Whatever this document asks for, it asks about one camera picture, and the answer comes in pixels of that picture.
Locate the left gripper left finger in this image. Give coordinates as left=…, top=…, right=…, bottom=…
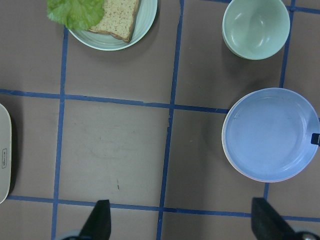
left=78, top=200, right=111, bottom=240

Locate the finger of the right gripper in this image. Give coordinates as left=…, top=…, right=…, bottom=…
left=310, top=133, right=320, bottom=145

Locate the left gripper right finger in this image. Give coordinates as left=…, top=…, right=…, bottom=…
left=251, top=197, right=298, bottom=240

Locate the blue plate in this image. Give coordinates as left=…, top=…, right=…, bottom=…
left=221, top=87, right=320, bottom=183

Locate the pink plate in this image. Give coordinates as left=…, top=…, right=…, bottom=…
left=221, top=119, right=303, bottom=183

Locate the green bowl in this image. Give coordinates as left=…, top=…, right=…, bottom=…
left=221, top=0, right=291, bottom=60

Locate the white toaster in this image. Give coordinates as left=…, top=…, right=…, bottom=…
left=0, top=104, right=12, bottom=203

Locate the green plate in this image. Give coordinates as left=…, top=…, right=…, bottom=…
left=69, top=0, right=158, bottom=51

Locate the lettuce leaf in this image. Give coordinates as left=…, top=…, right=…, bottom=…
left=46, top=0, right=105, bottom=30

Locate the bread slice on plate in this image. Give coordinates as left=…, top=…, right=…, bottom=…
left=88, top=0, right=141, bottom=44

